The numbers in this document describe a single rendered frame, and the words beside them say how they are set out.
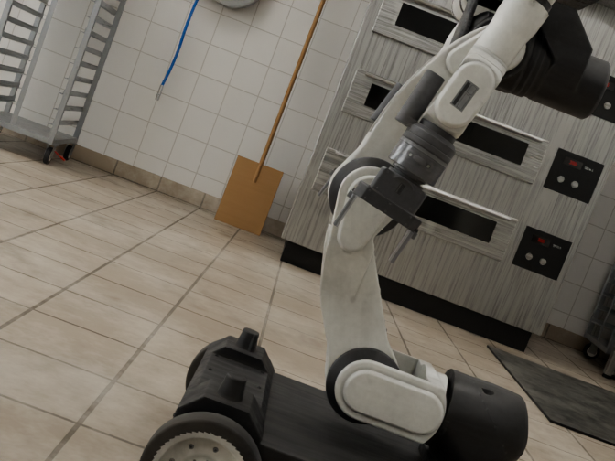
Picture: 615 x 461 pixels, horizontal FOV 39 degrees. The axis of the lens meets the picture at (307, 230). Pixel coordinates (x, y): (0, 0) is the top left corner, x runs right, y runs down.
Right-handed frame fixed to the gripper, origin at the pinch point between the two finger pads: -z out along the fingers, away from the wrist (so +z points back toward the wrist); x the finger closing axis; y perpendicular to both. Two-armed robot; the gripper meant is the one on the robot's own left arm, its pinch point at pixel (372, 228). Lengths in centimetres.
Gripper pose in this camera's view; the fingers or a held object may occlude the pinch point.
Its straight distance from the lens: 143.0
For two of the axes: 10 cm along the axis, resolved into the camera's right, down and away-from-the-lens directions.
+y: -0.6, 0.8, -9.9
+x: -8.4, -5.5, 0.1
